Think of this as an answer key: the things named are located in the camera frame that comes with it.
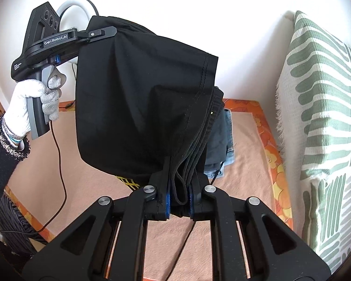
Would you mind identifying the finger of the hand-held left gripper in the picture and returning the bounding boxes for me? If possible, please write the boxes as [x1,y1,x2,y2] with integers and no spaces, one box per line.
[76,26,118,44]

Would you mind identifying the silver bracelet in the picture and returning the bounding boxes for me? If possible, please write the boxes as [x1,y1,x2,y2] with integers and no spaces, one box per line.
[1,120,27,151]

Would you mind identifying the person's left hand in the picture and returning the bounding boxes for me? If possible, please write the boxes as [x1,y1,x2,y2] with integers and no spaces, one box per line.
[4,74,62,139]

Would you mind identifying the white ring light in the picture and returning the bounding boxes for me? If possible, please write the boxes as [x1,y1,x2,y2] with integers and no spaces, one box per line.
[56,0,101,65]

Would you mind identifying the orange floral bed sheet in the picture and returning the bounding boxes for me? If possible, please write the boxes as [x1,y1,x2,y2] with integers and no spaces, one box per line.
[4,98,294,240]

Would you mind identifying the folded blue jeans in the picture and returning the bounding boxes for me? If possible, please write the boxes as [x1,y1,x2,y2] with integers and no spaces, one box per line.
[205,108,236,179]

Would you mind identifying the black cable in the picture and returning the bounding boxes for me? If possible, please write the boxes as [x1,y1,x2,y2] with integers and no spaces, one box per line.
[0,120,67,235]

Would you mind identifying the folded dark grey jeans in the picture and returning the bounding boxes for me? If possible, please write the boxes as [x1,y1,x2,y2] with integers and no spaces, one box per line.
[206,108,231,166]

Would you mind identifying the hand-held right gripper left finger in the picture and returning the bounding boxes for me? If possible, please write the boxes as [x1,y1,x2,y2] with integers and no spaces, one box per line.
[22,158,172,281]

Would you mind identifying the person's dark ribbed clothing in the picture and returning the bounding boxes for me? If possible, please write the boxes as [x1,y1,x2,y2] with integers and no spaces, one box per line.
[0,195,49,255]

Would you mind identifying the person's left forearm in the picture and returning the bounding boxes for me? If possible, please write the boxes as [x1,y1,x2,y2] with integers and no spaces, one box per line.
[0,114,31,220]

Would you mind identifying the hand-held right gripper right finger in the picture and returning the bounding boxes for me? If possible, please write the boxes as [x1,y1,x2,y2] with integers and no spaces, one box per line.
[190,176,331,281]

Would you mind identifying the black pants with yellow stripes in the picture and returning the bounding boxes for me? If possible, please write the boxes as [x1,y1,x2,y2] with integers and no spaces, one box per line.
[75,15,225,215]

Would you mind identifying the green and white patterned pillow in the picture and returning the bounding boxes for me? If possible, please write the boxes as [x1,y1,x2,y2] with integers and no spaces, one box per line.
[276,10,351,276]

